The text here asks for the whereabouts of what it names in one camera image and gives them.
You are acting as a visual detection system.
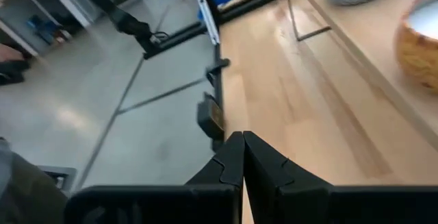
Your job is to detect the wooden riser shelf black legs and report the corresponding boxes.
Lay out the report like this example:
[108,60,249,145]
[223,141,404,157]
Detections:
[285,0,438,153]

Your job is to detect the white candle patterned tin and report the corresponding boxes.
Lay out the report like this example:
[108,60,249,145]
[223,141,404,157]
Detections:
[396,0,438,93]

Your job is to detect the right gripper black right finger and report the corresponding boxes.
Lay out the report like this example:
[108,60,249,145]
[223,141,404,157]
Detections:
[243,130,438,224]

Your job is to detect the silver aluminium bracket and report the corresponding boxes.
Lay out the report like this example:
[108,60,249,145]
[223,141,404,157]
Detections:
[196,0,220,46]

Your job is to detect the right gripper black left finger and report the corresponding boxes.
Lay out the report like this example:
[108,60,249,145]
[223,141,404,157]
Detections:
[64,131,245,224]

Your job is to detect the grey metal floor box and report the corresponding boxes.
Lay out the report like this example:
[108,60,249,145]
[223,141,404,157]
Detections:
[37,164,78,194]

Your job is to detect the person's foot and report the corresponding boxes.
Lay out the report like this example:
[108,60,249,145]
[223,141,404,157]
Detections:
[0,44,31,86]

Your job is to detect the person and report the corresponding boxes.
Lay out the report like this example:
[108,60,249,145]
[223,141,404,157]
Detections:
[0,137,69,224]

